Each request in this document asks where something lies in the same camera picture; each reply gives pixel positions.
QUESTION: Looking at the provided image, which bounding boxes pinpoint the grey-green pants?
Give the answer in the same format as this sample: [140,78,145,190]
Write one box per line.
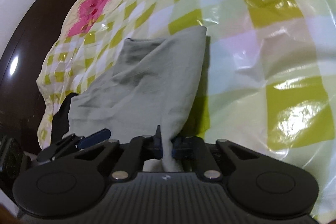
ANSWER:
[68,26,207,172]

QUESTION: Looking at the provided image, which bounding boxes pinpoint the black folded garment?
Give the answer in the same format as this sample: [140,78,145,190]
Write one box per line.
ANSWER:
[51,93,78,144]

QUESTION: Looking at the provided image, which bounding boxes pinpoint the dark wooden headboard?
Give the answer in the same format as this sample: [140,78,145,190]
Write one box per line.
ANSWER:
[1,0,77,154]

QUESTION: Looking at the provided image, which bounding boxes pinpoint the checkered floral bedspread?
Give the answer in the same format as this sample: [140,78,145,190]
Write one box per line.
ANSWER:
[36,0,336,224]

